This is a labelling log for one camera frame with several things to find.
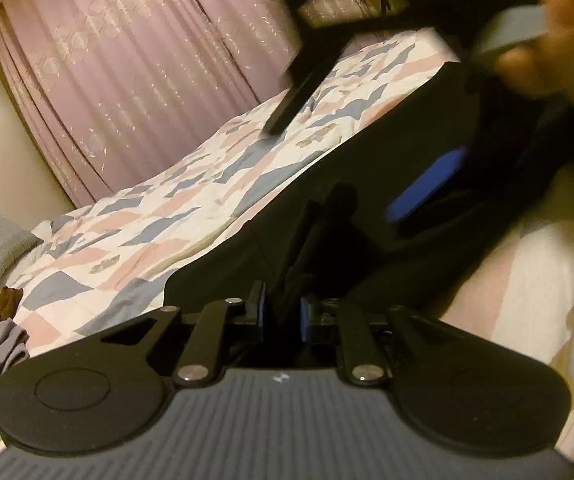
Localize brown garment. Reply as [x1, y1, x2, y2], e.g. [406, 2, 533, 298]
[0, 287, 24, 322]

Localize black pants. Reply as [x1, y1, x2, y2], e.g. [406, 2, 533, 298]
[162, 62, 574, 361]

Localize pink curtain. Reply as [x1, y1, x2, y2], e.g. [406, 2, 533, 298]
[0, 0, 384, 208]

